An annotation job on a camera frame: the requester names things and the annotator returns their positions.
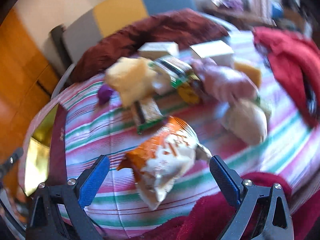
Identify maroon box with gold inside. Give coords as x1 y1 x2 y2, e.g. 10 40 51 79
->
24 102 68 198

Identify pink sock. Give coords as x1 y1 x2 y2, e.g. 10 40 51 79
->
192 58 258 103

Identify maroon puffer jacket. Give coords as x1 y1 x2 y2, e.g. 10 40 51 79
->
74 8 230 83

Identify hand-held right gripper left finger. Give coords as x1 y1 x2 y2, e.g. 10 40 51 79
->
25 154 111 240

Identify cream sock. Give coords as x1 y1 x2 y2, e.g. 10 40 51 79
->
222 99 268 146

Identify grey yellow blue chair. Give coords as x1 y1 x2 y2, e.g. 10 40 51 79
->
51 0 198 67

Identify yellow fuzzy sock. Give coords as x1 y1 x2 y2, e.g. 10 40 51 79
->
104 57 160 106

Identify bright red cloth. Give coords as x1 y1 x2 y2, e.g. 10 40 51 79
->
252 26 320 128

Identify black rolled mat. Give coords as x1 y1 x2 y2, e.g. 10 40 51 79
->
51 24 73 66

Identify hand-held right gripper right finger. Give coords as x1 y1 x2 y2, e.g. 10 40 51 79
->
209 155 294 240

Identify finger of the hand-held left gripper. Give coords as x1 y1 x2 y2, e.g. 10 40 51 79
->
0 148 23 178

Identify wooden wardrobe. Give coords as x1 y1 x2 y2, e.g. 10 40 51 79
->
0 7 63 180

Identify orange and white snack bag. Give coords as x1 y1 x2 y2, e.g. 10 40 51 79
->
117 116 213 210

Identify purple foil packet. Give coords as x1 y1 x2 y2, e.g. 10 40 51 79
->
97 85 113 106

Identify green cracker packet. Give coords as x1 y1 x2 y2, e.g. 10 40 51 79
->
132 97 166 134
150 56 202 105

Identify striped tablecloth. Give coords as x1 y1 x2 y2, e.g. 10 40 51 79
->
19 30 320 240

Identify blue container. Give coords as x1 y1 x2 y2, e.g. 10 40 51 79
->
270 2 284 19

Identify yellow sponge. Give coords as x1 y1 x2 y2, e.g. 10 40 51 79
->
234 62 262 86

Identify white carton box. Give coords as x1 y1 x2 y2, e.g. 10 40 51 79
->
189 40 235 67
138 41 179 58

